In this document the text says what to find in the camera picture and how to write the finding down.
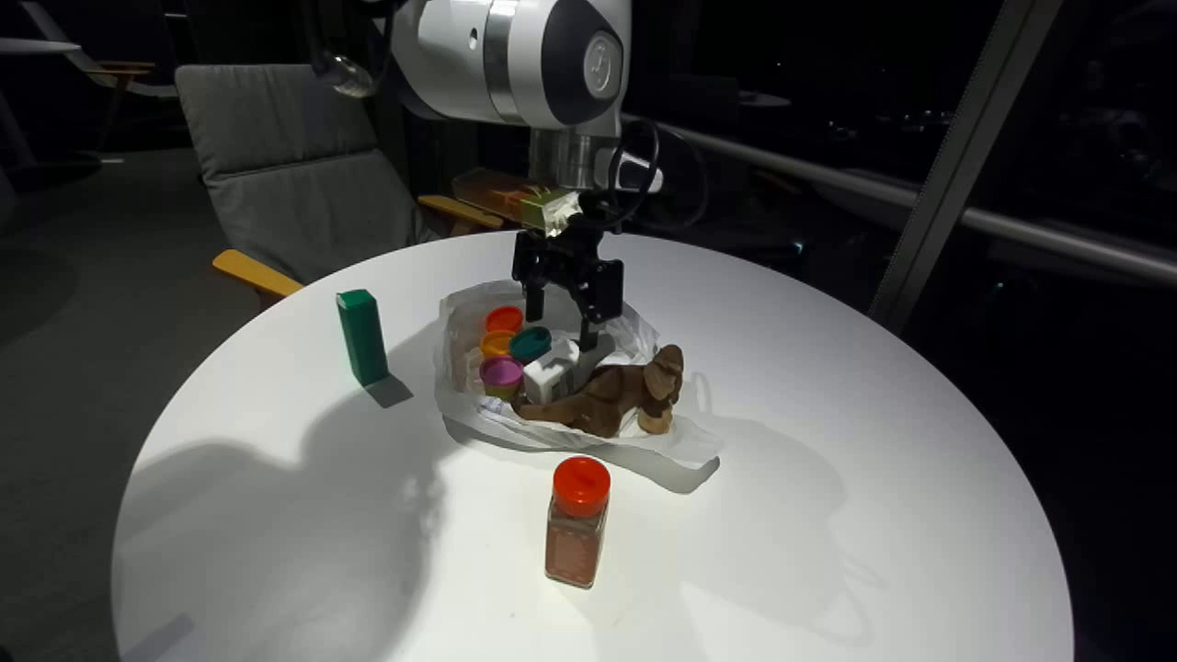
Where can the green rectangular box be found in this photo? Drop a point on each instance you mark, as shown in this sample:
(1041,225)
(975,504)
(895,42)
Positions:
(361,331)

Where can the teal-lidded play-doh can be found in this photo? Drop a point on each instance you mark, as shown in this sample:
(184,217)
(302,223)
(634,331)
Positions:
(531,343)

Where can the metal window railing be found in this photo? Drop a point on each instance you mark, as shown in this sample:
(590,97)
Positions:
(865,142)

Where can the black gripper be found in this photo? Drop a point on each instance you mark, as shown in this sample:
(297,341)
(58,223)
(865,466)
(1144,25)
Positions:
(576,266)

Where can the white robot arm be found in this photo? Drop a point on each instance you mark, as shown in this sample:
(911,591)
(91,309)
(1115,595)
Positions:
(558,68)

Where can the orange-lidded play-doh can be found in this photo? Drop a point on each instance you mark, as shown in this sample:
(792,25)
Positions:
(507,320)

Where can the purple-lidded play-doh can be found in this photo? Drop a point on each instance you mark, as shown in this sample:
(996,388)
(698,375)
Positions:
(503,375)

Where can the white rectangular bottle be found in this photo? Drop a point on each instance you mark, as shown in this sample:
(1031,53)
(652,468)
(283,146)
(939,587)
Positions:
(570,361)

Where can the white plastic bag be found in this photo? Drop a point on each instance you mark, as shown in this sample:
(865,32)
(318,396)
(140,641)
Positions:
(535,388)

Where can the brown plush toy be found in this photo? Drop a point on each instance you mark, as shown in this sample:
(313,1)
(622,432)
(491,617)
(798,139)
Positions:
(614,391)

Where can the grey chair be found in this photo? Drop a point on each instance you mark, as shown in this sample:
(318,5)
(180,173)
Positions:
(299,178)

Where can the red-lidded brown spice jar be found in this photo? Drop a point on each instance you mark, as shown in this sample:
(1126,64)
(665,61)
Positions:
(576,519)

